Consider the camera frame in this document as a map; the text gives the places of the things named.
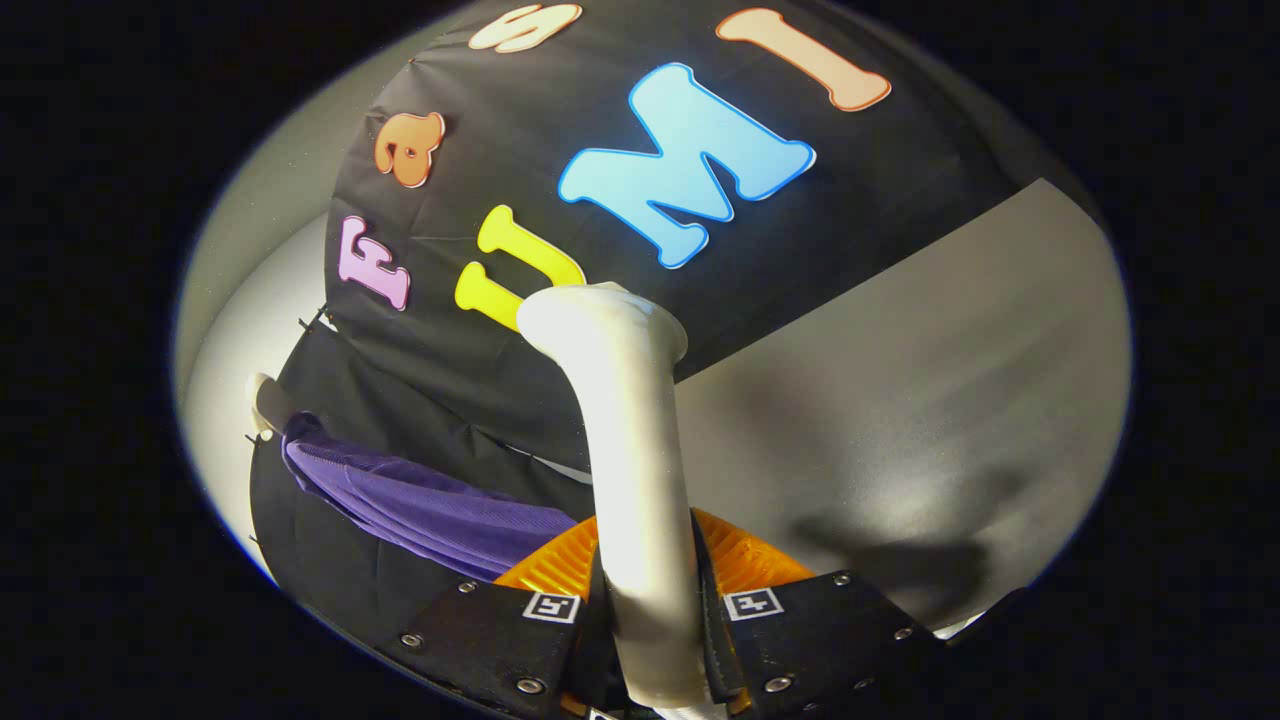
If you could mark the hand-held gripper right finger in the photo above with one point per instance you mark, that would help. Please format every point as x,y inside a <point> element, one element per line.
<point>820,630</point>

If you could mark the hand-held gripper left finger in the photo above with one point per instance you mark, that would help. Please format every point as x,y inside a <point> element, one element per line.
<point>500,640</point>

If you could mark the white garment steamer head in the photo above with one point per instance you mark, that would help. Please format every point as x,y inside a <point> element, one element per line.
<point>640,450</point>

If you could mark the white clothes hanger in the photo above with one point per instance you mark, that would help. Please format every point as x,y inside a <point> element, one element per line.
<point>265,400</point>

